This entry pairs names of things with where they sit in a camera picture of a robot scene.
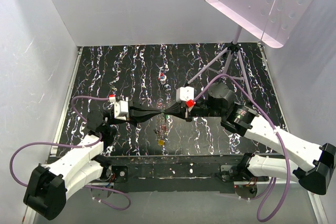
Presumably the black base board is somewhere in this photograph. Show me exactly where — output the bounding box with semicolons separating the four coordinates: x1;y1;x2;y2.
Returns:
93;154;264;194

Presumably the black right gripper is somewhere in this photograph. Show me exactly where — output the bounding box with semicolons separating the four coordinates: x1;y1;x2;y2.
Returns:
163;100;224;123

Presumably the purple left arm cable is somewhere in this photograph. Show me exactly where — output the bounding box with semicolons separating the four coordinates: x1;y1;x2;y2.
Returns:
9;95;131;211

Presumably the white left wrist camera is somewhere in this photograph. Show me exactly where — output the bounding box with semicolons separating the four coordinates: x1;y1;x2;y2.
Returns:
108;94;129;121

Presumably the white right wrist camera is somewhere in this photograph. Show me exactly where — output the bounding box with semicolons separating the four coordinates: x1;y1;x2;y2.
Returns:
175;87;195;108

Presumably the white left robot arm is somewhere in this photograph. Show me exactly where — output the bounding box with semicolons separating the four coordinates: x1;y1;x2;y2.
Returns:
23;101;161;220

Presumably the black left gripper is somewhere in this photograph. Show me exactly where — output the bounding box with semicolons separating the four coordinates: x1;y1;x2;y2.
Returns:
109;98;161;127

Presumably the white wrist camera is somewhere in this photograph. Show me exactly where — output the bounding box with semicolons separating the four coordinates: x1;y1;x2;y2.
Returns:
108;94;129;121
175;87;195;108

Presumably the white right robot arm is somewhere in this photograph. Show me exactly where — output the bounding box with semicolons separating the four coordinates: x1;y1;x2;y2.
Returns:
164;82;335;195

